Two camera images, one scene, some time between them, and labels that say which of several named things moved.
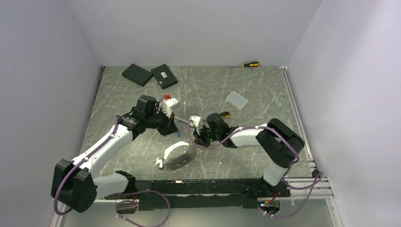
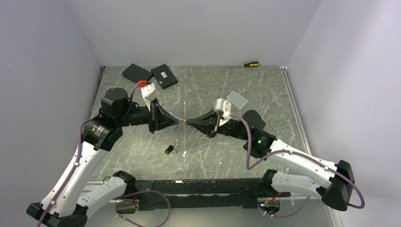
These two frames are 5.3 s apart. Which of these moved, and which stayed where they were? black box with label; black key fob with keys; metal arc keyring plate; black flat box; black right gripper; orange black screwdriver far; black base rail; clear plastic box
Moved: black right gripper; black key fob with keys; metal arc keyring plate
Stayed: orange black screwdriver far; black base rail; clear plastic box; black flat box; black box with label
